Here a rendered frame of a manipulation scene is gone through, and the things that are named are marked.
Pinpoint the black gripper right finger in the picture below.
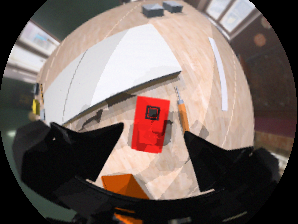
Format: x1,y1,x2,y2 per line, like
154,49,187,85
184,131,254,193

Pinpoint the yellow rectangular block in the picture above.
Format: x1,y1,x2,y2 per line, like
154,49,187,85
32,100,40,115

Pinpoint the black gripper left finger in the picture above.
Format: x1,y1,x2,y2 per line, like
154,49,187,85
49,121,124,183

